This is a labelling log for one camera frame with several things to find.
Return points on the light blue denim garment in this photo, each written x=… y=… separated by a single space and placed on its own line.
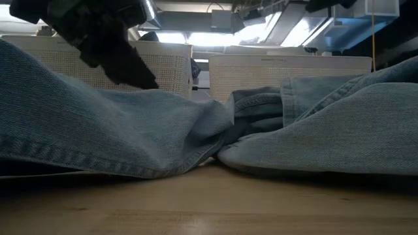
x=98 y=130

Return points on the white perforated plastic basket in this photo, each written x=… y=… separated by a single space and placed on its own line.
x=261 y=75
x=163 y=65

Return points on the bright blue garment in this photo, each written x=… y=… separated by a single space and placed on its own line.
x=195 y=68

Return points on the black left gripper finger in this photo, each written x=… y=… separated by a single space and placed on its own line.
x=134 y=63
x=112 y=73

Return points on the large sheet metal duct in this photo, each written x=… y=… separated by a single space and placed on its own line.
x=294 y=23

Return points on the grey ceiling unit box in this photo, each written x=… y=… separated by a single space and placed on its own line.
x=222 y=21

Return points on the silver spiral ventilation duct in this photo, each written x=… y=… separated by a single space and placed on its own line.
x=151 y=13

